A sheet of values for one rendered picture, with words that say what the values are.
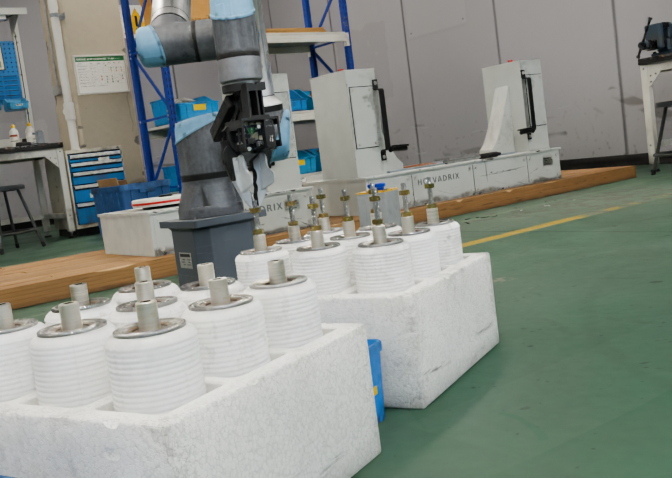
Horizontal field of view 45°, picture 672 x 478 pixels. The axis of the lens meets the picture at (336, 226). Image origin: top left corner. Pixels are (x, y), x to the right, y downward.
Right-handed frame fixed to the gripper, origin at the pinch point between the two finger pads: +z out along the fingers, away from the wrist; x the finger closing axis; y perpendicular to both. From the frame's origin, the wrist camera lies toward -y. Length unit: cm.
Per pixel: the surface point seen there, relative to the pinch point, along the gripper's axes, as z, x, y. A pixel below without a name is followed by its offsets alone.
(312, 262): 11.1, 2.4, 14.2
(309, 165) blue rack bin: 2, 290, -474
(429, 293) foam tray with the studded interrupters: 17.7, 15.0, 28.2
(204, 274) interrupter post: 7.7, -22.1, 27.6
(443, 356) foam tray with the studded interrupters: 28.8, 17.3, 26.9
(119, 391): 15, -42, 49
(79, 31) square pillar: -143, 150, -611
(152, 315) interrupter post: 8, -37, 49
